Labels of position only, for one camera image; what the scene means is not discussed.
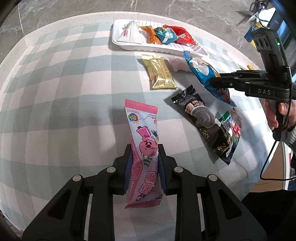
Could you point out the white plastic tray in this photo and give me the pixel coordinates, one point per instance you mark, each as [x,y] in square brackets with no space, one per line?
[173,48]

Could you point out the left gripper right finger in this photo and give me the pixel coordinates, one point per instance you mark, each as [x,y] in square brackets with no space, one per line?
[167,164]

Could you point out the kitchen scissors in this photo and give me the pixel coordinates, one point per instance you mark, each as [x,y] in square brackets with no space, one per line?
[252,13]

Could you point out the gold snack packet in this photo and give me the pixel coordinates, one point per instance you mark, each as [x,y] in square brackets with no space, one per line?
[158,72]

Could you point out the red snack bag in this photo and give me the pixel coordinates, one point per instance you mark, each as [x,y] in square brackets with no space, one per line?
[183,35]

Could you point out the blue snack packet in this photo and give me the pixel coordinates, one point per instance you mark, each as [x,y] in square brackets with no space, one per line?
[204,73]

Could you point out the checkered tablecloth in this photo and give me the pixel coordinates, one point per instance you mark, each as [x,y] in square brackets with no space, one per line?
[63,113]

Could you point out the pink snack packet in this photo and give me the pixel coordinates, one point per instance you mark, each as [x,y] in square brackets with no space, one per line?
[145,187]

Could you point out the clear green red packet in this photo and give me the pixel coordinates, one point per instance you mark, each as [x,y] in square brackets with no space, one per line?
[232,123]

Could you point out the black snack packet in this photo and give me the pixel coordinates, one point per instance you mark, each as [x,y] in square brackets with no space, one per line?
[208,125]

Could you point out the right hand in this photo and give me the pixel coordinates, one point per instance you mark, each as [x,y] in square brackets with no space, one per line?
[283,109]

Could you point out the teal round packet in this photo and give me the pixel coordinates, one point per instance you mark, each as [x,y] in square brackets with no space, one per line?
[166,35]

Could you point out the orange snack packet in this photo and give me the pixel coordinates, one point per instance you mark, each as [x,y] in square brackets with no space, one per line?
[152,38]

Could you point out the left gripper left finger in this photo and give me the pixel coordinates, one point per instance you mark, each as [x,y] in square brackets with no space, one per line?
[122,176]

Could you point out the white triangular packet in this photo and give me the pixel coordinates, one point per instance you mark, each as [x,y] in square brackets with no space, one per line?
[132,33]

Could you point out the pale pink packet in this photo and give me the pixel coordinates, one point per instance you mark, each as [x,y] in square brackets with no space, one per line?
[178,64]

